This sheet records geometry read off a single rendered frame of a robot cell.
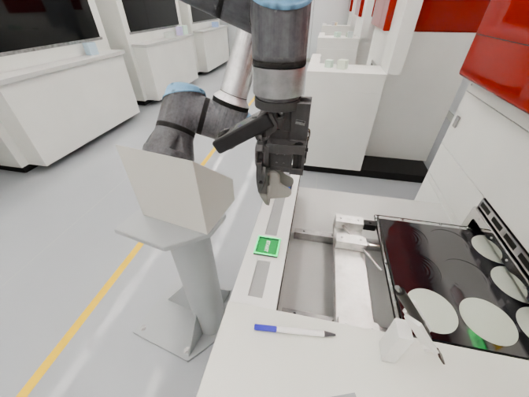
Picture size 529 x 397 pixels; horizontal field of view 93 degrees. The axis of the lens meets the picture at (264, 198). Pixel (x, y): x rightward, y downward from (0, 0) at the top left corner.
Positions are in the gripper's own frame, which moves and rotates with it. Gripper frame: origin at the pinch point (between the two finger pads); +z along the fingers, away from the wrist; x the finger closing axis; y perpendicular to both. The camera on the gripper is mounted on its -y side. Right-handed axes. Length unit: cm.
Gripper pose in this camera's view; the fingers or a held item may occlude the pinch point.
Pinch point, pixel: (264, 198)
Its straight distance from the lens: 50.6
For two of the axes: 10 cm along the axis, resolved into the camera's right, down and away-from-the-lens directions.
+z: 0.0, 7.9, 6.2
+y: 9.8, 1.2, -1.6
